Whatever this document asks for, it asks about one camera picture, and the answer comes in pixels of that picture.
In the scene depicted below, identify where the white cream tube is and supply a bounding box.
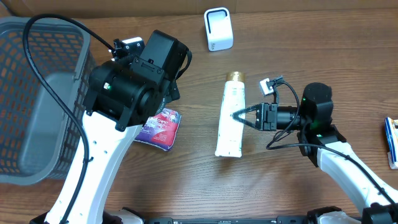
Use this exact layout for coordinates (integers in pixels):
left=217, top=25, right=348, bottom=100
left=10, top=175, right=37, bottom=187
left=215, top=72, right=246, bottom=157

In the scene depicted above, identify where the red purple pad pack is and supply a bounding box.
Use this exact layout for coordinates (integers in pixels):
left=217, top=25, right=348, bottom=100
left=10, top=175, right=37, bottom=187
left=135, top=108, right=182, bottom=151

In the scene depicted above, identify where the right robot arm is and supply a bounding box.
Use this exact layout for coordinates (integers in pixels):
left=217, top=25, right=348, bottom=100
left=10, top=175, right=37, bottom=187
left=231, top=80, right=397, bottom=223

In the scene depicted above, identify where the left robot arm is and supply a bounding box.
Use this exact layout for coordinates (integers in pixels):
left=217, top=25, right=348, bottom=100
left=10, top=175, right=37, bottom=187
left=34, top=30, right=192, bottom=223

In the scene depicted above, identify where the white barcode scanner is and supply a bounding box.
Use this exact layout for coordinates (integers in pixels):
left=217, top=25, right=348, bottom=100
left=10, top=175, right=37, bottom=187
left=203, top=7, right=234, bottom=52

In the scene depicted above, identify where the grey plastic shopping basket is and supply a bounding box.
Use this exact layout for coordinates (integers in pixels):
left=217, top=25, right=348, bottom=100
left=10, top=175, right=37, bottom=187
left=1, top=17, right=95, bottom=185

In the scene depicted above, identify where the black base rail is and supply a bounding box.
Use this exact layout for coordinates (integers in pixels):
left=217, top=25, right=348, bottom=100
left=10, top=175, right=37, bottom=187
left=144, top=215, right=315, bottom=224

